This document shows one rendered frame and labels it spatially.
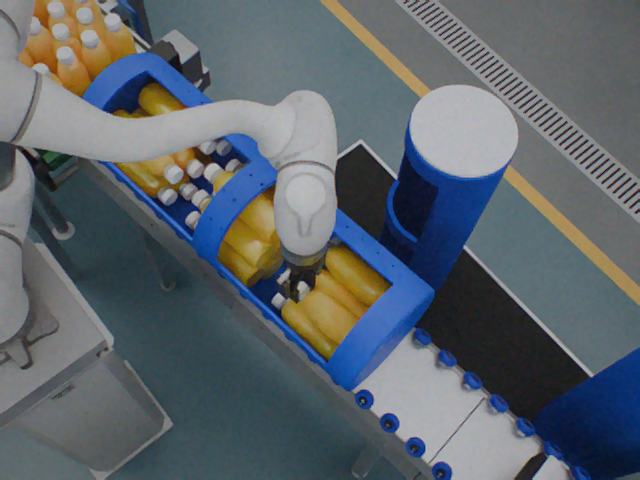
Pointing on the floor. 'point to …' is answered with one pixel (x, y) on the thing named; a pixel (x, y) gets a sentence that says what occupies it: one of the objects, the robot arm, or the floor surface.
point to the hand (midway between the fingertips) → (301, 285)
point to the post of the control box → (53, 245)
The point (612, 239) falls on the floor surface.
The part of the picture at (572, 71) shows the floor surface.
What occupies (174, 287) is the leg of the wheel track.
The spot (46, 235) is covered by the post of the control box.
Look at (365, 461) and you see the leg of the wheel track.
